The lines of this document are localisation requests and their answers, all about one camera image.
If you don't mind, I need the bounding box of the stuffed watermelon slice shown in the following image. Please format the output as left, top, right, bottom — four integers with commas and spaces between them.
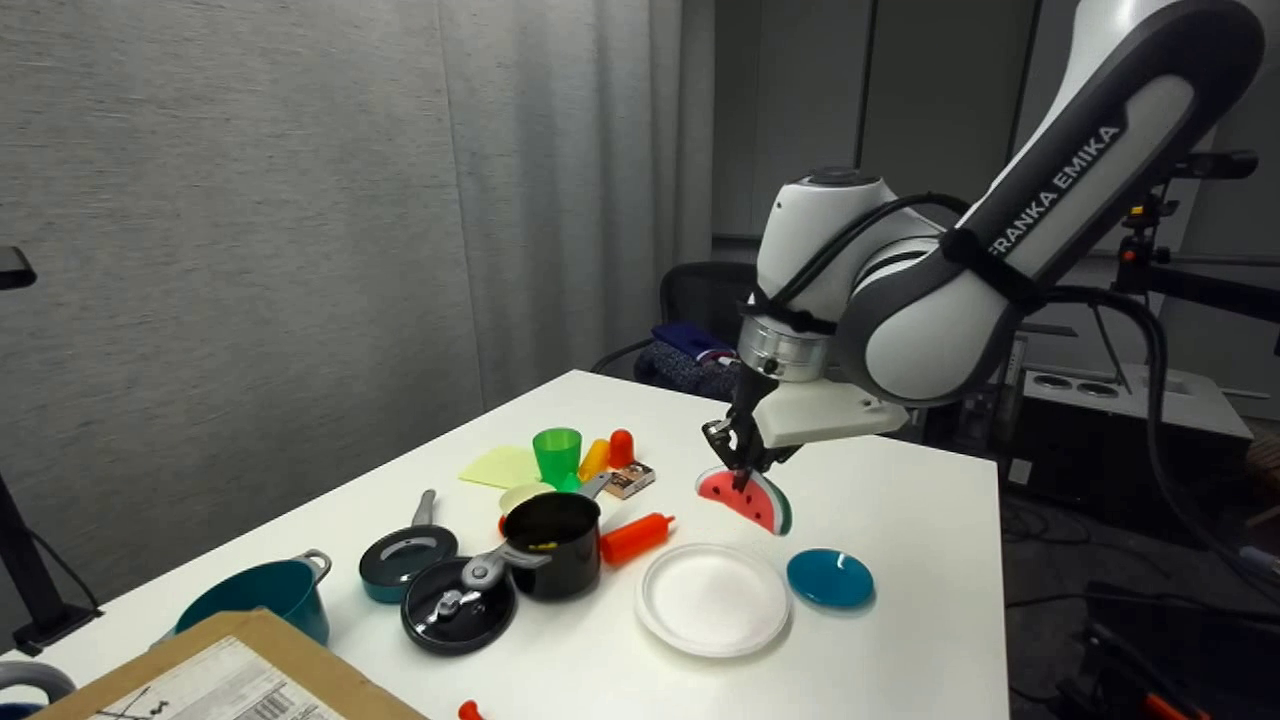
695, 467, 796, 539

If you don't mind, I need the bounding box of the grey blue round container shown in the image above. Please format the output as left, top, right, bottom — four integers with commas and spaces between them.
0, 654, 80, 720

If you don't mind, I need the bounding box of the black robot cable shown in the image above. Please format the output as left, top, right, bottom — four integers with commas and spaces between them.
1014, 278, 1280, 602

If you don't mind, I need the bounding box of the black office chair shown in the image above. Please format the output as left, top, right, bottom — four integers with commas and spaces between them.
658, 256, 756, 356

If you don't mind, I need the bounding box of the yellow orange toy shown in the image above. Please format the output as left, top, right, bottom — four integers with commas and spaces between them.
577, 435, 612, 487

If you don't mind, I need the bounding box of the cardboard box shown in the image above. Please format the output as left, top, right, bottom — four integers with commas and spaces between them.
34, 608, 432, 720

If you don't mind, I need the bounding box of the teal toy pot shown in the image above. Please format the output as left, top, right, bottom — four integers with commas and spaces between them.
174, 547, 335, 646

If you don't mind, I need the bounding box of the black camera tripod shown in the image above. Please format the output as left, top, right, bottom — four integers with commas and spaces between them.
0, 242, 104, 654

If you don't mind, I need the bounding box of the black toy frying pan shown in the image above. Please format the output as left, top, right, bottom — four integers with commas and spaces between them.
355, 485, 465, 608

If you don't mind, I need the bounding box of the grey cabinet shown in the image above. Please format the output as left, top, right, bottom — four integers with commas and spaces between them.
1015, 358, 1256, 525

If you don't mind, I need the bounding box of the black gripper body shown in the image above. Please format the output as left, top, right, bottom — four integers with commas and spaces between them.
723, 358, 804, 463

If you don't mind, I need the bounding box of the orange-red toy carrot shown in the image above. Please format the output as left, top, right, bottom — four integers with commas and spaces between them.
598, 507, 682, 572

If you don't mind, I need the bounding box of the green translucent cup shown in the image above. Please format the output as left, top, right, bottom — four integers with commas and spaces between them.
532, 422, 589, 495

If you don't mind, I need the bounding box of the small teal plate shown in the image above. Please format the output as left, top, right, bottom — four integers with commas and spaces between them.
785, 545, 880, 614

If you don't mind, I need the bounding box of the black toy pot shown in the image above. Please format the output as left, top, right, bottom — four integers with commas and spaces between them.
502, 487, 603, 602

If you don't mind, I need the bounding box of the grey curtain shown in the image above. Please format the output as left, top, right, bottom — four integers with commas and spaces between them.
435, 0, 717, 402

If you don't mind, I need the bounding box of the black camera on stand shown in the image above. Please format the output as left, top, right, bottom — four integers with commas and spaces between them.
1116, 146, 1280, 325

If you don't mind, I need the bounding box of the blue bag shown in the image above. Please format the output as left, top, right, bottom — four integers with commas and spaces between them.
638, 315, 743, 399

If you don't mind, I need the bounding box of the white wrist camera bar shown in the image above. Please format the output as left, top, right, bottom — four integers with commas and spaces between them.
756, 379, 913, 453

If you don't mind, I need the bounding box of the white plate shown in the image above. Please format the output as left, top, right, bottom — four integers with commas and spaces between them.
633, 539, 796, 665

